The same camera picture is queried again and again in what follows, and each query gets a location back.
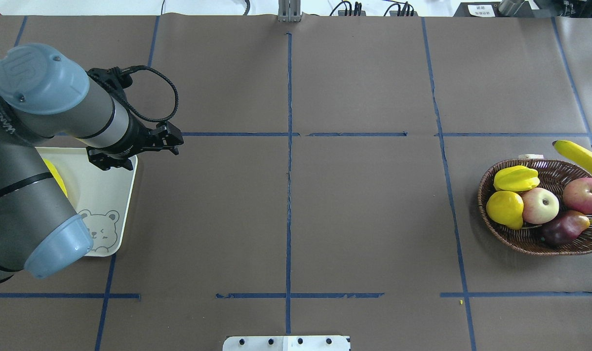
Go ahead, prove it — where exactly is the lime yellow banana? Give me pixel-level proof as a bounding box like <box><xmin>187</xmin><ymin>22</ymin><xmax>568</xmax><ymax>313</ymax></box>
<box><xmin>42</xmin><ymin>158</ymin><xmax>68</xmax><ymax>197</ymax></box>

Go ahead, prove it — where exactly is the yellow bell pepper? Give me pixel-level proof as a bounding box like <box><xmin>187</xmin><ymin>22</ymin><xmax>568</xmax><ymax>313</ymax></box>
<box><xmin>486</xmin><ymin>191</ymin><xmax>524</xmax><ymax>230</ymax></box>

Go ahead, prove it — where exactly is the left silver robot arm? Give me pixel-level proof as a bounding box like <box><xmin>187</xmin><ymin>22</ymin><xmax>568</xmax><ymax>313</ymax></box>
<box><xmin>0</xmin><ymin>43</ymin><xmax>184</xmax><ymax>285</ymax></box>

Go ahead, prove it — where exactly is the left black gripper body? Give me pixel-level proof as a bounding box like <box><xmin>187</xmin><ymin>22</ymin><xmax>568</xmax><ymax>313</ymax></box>
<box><xmin>86</xmin><ymin>118</ymin><xmax>162</xmax><ymax>159</ymax></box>

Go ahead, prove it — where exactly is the white bear print tray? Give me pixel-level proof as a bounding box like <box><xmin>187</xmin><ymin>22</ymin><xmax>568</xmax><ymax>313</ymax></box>
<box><xmin>37</xmin><ymin>147</ymin><xmax>138</xmax><ymax>257</ymax></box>

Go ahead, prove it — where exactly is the pale peach apple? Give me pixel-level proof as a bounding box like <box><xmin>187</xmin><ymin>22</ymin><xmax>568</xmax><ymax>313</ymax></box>
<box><xmin>521</xmin><ymin>187</ymin><xmax>560</xmax><ymax>225</ymax></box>

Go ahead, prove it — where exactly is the pink red apple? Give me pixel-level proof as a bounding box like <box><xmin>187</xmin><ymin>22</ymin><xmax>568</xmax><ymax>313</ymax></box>
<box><xmin>563</xmin><ymin>177</ymin><xmax>592</xmax><ymax>215</ymax></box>

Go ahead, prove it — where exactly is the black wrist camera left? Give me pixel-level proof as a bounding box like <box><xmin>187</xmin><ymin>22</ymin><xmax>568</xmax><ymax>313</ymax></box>
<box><xmin>86</xmin><ymin>67</ymin><xmax>133</xmax><ymax>99</ymax></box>

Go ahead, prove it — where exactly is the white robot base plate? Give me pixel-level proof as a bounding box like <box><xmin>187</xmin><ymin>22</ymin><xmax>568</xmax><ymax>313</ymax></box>
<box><xmin>222</xmin><ymin>335</ymin><xmax>352</xmax><ymax>351</ymax></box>

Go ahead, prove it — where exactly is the yellow star fruit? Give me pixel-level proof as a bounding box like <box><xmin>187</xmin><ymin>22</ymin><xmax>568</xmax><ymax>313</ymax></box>
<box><xmin>493</xmin><ymin>166</ymin><xmax>540</xmax><ymax>193</ymax></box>

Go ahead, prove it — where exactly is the white paper tag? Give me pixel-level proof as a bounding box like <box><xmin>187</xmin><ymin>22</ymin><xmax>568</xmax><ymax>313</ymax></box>
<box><xmin>517</xmin><ymin>154</ymin><xmax>545</xmax><ymax>159</ymax></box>

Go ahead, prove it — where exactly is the brown wicker basket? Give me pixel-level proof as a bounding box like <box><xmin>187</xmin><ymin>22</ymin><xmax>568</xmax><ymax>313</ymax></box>
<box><xmin>477</xmin><ymin>158</ymin><xmax>592</xmax><ymax>256</ymax></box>

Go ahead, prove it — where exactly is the dark red pear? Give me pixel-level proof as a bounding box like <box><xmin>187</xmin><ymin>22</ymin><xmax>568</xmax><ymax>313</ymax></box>
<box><xmin>539</xmin><ymin>210</ymin><xmax>590</xmax><ymax>247</ymax></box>

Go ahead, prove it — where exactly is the aluminium frame post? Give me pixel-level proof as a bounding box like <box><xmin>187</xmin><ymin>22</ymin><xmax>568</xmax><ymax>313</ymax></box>
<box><xmin>277</xmin><ymin>0</ymin><xmax>302</xmax><ymax>23</ymax></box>

